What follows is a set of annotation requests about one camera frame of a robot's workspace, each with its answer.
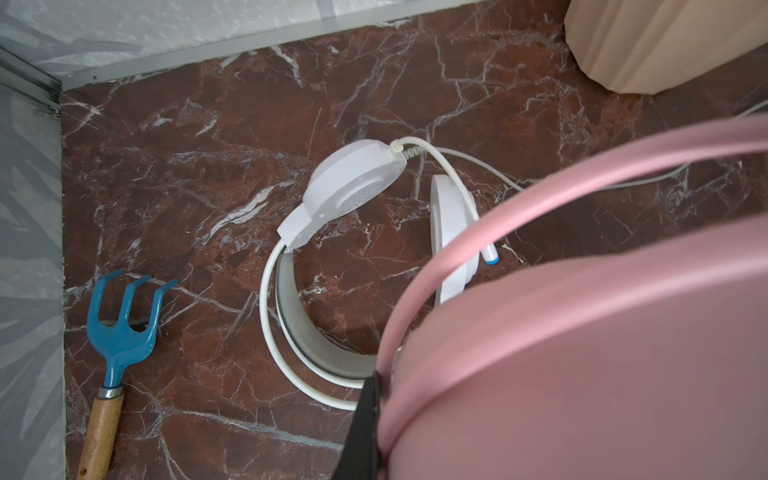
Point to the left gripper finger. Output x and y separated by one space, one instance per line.
361 457

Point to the pink headphones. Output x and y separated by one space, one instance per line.
650 364

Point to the white headphones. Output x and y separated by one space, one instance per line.
370 214

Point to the beige flower pot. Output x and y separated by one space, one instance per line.
646 47

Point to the blue garden rake wooden handle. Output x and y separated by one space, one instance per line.
121 347

